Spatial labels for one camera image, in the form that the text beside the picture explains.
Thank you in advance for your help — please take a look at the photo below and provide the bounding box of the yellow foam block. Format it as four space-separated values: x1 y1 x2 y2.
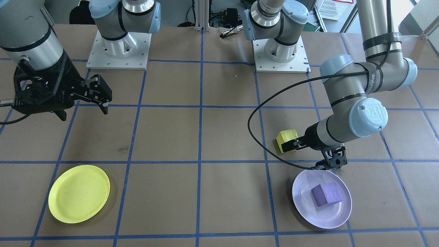
276 129 299 154

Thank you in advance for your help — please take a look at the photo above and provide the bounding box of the purple foam block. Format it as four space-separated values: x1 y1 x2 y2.
311 182 344 207

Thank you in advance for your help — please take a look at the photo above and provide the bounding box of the purple plate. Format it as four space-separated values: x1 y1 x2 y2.
292 169 353 230

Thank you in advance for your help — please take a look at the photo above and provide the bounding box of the yellow plate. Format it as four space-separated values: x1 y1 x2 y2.
48 165 111 224

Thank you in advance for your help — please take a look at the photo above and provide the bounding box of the black bag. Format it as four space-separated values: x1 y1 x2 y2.
69 0 96 25

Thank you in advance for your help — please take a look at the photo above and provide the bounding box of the silver metal connector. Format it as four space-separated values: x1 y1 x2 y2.
219 25 244 38

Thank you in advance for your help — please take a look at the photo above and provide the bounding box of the white plastic basket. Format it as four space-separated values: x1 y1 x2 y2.
315 0 354 20

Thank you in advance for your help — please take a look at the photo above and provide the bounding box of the black power adapter box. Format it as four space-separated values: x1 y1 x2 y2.
223 8 240 24

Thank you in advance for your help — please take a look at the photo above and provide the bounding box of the grey metal bar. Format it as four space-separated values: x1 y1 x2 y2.
421 21 439 40

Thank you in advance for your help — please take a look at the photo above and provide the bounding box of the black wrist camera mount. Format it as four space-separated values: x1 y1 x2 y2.
322 145 348 171

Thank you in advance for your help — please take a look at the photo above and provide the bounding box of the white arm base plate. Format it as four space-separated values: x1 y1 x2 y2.
252 36 311 73
86 30 152 70

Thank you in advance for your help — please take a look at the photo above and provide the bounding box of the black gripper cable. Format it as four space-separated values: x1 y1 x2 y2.
0 113 31 125

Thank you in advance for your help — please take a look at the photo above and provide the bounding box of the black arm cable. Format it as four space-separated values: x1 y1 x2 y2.
248 0 402 171

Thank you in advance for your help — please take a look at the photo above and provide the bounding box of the grey slanted metal post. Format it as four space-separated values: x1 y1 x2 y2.
341 0 362 33

